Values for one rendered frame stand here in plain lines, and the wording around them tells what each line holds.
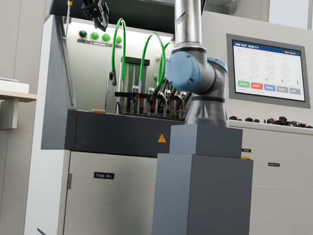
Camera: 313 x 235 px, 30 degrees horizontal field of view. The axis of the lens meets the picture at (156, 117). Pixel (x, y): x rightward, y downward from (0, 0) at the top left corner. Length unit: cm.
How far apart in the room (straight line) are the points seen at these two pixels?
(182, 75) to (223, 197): 41
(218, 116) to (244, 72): 101
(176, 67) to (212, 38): 109
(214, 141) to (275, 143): 78
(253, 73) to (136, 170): 90
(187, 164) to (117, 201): 58
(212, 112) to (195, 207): 32
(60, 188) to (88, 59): 84
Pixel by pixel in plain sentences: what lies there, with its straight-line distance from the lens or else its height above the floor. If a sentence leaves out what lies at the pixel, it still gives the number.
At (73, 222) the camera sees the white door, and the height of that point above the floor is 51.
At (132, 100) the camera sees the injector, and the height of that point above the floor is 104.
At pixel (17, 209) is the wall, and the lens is 473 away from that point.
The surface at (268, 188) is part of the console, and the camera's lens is 263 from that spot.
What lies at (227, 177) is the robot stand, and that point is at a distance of 189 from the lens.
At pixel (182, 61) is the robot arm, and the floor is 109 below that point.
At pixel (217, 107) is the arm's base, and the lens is 194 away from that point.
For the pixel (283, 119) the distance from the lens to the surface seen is 279.
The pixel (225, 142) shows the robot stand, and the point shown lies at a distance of 192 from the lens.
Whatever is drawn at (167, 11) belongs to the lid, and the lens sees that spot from 295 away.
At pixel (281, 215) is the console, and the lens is 267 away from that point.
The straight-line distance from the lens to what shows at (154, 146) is 238.
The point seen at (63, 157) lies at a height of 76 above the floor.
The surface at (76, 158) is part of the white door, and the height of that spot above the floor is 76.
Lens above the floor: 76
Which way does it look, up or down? 5 degrees up
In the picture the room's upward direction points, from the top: 4 degrees clockwise
